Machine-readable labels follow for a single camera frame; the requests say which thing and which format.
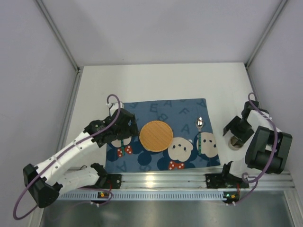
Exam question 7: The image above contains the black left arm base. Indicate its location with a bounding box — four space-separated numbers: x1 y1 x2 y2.
99 171 122 189

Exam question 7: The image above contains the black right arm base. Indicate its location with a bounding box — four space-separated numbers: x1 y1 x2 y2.
205 162 249 189

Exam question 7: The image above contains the right aluminium frame post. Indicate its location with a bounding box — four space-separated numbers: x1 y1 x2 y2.
244 0 289 70

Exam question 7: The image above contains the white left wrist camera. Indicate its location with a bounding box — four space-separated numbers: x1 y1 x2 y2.
107 102 124 116

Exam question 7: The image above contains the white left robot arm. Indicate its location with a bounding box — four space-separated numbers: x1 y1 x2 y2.
23 108 139 208

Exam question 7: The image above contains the blue cartoon placemat cloth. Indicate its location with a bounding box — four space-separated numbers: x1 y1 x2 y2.
105 98 220 174

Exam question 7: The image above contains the round wooden plate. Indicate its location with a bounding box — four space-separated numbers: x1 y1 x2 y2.
139 121 174 152

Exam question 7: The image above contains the aluminium mounting rail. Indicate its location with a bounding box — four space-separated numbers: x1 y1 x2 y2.
117 166 295 190

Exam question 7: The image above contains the metal spoon patterned handle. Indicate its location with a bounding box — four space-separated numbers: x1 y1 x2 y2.
196 117 204 155

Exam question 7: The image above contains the left aluminium frame post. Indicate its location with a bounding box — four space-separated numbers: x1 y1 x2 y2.
33 0 80 71

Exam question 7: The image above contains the metal fork patterned handle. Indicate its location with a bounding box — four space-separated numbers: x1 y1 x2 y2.
120 140 125 157

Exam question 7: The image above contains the slotted grey cable duct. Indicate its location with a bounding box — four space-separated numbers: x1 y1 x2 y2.
58 190 239 201

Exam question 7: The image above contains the small clear glass cup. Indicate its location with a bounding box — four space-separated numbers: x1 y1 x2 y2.
228 136 243 151

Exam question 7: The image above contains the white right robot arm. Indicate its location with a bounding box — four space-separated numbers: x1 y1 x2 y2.
222 101 293 185

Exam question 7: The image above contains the aluminium frame post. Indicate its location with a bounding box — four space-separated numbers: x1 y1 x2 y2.
33 0 80 71
244 0 289 70

